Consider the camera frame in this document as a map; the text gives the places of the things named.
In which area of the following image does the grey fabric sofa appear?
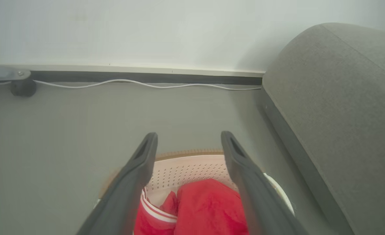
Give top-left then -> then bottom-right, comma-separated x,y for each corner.
261,22 -> 385,235

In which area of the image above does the cream perforated laundry basket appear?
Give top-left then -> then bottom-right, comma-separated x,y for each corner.
94,149 -> 296,217

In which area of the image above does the beige and dark skirting board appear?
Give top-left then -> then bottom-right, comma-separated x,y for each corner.
0,64 -> 266,86

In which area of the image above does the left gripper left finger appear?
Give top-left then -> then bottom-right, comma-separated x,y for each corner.
77,132 -> 158,235

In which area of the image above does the red garment with white stripes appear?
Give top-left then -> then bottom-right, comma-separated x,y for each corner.
134,178 -> 250,235

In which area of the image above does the thin white cable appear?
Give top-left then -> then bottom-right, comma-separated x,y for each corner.
0,79 -> 262,91

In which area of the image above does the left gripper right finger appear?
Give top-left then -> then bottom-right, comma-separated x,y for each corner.
221,131 -> 307,235

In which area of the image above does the black round foot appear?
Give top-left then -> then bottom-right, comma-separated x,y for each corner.
10,79 -> 37,97

